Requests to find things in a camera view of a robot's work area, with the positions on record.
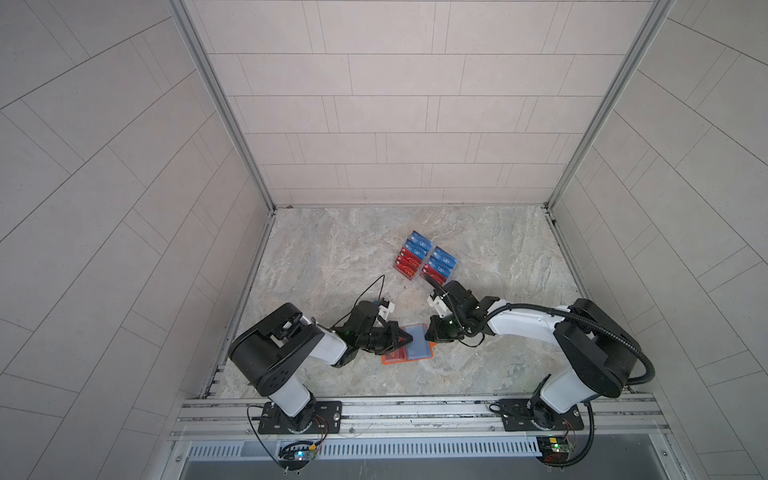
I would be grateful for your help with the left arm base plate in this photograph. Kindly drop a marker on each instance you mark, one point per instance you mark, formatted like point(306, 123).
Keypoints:
point(318, 417)

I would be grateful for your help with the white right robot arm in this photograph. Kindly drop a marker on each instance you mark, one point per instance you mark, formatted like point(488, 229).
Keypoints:
point(603, 358)

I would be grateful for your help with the aluminium corner post left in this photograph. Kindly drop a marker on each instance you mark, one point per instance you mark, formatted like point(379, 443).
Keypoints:
point(181, 16)

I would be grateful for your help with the right green circuit board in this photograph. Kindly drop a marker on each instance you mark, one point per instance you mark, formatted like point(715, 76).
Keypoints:
point(554, 449)

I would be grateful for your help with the left card stack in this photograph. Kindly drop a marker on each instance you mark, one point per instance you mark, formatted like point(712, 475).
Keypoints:
point(412, 255)

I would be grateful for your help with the red credit card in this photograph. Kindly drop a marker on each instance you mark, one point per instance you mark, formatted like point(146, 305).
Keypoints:
point(397, 356)

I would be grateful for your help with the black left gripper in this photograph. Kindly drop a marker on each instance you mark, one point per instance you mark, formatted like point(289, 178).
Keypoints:
point(390, 335)

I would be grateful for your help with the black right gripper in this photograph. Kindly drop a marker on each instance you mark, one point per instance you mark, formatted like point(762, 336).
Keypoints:
point(434, 332)

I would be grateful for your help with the aluminium corner post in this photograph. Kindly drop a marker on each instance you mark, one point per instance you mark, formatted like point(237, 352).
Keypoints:
point(181, 16)
point(646, 34)

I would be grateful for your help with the right card stack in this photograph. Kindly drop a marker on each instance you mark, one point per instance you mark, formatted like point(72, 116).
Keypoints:
point(439, 266)

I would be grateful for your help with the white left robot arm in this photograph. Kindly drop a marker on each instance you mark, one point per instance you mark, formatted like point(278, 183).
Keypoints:
point(269, 353)

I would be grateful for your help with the aluminium corner post right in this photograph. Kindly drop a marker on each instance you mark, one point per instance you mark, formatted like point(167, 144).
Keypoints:
point(646, 34)

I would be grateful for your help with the green circuit board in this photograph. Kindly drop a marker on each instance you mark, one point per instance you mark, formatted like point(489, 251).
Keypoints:
point(554, 449)
point(295, 456)

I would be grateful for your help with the left green circuit board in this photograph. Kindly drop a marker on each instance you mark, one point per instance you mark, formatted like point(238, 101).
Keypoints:
point(295, 456)

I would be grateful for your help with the card stack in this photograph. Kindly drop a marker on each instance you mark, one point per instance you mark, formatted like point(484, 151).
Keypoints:
point(439, 266)
point(412, 255)

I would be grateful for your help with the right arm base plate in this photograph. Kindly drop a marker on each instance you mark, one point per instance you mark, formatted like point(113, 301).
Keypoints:
point(522, 415)

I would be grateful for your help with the orange card holder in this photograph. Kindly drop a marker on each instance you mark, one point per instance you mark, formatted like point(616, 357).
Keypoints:
point(419, 348)

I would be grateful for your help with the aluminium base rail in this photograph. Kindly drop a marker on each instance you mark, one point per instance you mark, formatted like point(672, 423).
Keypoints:
point(415, 416)

